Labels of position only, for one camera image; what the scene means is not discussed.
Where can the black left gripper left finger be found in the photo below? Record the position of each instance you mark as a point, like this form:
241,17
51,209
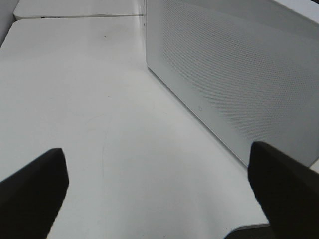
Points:
31,198

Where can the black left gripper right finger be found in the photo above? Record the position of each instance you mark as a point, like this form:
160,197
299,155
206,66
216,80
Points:
287,191

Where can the white microwave door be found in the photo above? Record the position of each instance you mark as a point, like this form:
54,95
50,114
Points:
248,69

